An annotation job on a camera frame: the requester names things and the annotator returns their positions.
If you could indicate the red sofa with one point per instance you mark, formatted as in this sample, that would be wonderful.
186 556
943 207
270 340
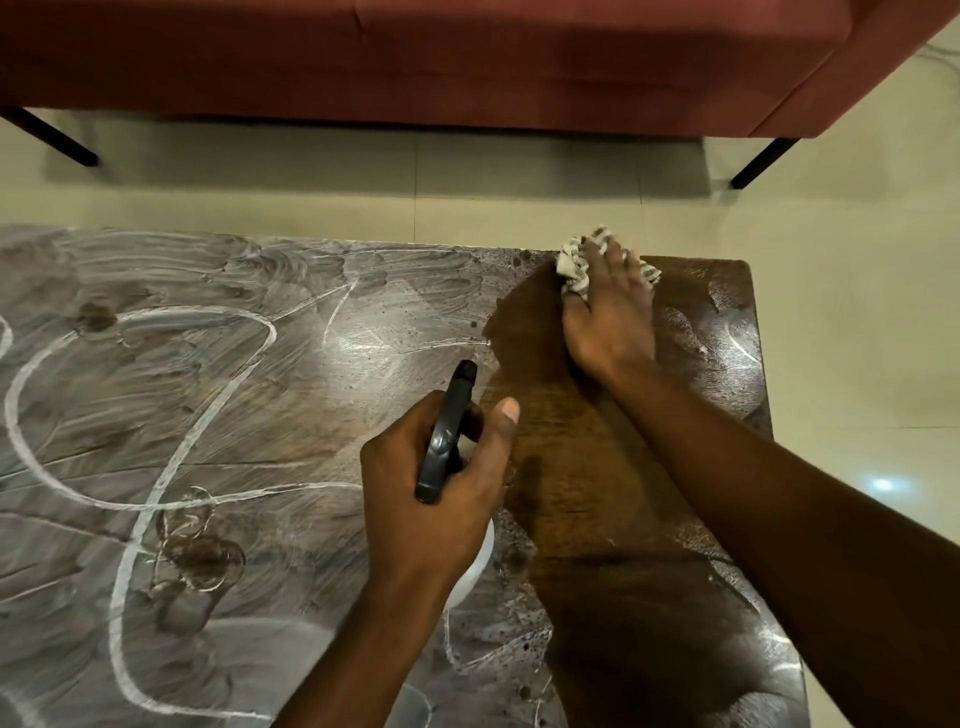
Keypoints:
465 60

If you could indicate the striped cleaning cloth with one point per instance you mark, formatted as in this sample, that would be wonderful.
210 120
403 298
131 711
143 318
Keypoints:
574 266

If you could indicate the white spray bottle black trigger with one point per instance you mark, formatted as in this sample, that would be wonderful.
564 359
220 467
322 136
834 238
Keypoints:
448 427

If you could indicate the person's right fingers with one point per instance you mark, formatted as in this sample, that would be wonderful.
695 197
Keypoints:
615 270

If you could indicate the person's left hand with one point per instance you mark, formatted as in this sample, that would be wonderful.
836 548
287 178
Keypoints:
420 532

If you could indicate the person's right forearm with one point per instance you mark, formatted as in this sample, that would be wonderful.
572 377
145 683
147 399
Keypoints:
787 555

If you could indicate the person's left forearm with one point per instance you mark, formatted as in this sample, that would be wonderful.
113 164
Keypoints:
360 660

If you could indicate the black sofa leg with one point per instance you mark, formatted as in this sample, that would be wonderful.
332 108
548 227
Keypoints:
763 163
52 139

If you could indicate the person's left thumb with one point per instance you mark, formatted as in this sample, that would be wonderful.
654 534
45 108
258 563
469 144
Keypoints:
499 442

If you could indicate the person's right hand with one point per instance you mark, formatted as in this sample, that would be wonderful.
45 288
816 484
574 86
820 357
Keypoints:
611 330

